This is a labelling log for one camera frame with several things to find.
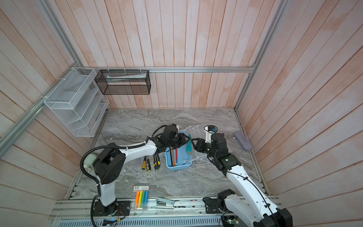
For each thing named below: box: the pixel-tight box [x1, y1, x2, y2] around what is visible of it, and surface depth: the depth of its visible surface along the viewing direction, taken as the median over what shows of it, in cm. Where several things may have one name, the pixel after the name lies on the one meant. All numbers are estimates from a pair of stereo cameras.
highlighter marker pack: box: [132, 183, 150, 211], surface depth 78 cm
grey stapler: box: [154, 197, 175, 210], surface depth 75 cm
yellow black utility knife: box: [153, 154, 161, 170], surface depth 91 cm
